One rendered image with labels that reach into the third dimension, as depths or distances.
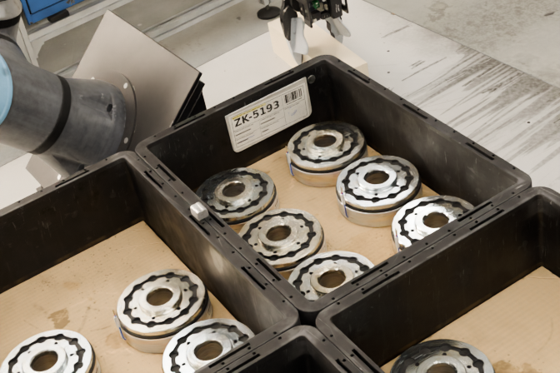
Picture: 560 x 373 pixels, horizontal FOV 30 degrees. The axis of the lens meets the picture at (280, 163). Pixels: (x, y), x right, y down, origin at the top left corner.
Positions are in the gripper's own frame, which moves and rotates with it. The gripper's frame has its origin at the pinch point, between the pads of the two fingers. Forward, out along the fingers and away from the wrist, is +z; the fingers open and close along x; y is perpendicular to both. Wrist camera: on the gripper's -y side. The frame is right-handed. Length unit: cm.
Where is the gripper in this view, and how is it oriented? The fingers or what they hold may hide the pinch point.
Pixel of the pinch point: (317, 50)
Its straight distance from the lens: 179.0
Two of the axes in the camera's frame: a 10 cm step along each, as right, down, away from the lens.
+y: 4.5, 4.6, -7.6
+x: 8.8, -3.9, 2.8
